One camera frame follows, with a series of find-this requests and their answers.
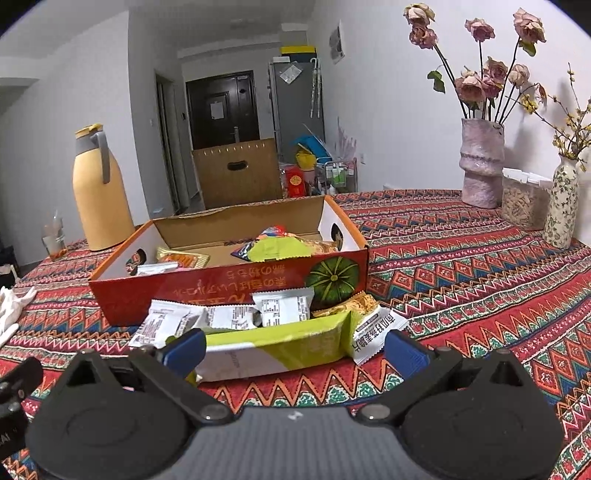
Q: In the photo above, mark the red snack packet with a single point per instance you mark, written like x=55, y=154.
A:
x=277, y=230

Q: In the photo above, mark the white labelled snack packet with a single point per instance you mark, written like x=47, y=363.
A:
x=161, y=323
x=281, y=307
x=231, y=318

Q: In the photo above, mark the patterned tablecloth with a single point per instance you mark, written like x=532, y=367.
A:
x=461, y=277

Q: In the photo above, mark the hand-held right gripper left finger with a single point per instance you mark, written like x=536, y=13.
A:
x=184, y=351

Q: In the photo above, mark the white cloth glove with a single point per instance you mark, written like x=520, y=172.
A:
x=14, y=304

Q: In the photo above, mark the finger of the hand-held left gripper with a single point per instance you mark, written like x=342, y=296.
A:
x=23, y=381

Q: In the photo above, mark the white hanging umbrella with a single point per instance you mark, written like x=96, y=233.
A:
x=316, y=87

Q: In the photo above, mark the large green snack packet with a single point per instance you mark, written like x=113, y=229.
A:
x=277, y=346

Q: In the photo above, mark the blue plastic item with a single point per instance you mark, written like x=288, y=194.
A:
x=314, y=145

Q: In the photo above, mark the yellow box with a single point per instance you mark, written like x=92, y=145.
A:
x=298, y=50

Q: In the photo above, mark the glass cup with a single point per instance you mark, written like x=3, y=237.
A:
x=54, y=244

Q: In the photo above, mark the small green snack packet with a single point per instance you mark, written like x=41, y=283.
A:
x=277, y=249

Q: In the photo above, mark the yellow bag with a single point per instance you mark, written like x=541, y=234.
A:
x=305, y=160

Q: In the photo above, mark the grey refrigerator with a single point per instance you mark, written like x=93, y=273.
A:
x=295, y=115

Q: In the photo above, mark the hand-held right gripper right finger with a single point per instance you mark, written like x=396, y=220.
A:
x=406, y=353

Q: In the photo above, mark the white wall panel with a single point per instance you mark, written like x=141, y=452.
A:
x=337, y=42

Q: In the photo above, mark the dark entrance door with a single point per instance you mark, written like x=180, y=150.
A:
x=203, y=115

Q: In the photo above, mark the yellow flower branch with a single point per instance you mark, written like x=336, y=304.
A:
x=528, y=104

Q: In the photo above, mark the white paper notice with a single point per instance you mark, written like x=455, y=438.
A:
x=217, y=110

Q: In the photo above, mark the dried pink roses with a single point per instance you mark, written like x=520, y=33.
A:
x=471, y=87

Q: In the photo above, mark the floral ceramic vase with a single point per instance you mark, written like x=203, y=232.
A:
x=561, y=207

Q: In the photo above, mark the pink textured vase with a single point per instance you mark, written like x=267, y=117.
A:
x=480, y=170

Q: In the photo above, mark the clear food container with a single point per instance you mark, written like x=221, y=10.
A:
x=524, y=207

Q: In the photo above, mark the clear plastic bag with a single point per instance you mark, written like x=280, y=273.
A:
x=291, y=74

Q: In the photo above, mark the red gift box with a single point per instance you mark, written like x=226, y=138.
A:
x=295, y=182

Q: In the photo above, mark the orange and gold snack packet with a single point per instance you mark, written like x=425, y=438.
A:
x=184, y=259

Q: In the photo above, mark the pink feathery decoration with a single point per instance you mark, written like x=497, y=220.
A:
x=346, y=138

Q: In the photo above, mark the yellow thermos jug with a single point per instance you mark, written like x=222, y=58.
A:
x=101, y=198

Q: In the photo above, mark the dark cloth pile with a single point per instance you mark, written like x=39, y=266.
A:
x=9, y=263

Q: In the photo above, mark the orange cardboard box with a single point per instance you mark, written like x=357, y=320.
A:
x=207, y=290

